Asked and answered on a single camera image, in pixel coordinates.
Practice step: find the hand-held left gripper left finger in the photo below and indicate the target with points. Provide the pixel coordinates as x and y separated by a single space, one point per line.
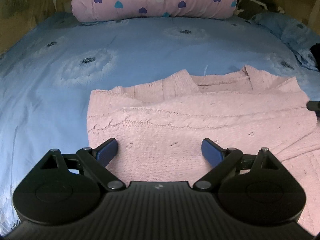
107 150

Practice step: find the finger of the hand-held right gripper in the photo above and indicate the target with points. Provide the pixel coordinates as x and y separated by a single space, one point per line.
314 106

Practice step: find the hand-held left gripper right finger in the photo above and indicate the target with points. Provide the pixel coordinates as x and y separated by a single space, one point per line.
212 150

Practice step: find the pink knit cardigan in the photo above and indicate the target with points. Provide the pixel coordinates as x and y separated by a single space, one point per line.
175 120

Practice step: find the black cloth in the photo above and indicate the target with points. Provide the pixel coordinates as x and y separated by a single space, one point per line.
315 55

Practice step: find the blue pillow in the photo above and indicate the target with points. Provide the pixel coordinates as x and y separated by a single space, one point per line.
287 32

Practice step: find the blue dandelion print bed sheet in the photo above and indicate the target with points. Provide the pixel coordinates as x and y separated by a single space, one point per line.
50 92

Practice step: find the dark blanket with white trim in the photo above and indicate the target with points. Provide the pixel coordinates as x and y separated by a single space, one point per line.
252 5

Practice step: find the pink heart-print pillow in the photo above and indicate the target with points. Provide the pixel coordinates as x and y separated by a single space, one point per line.
155 0

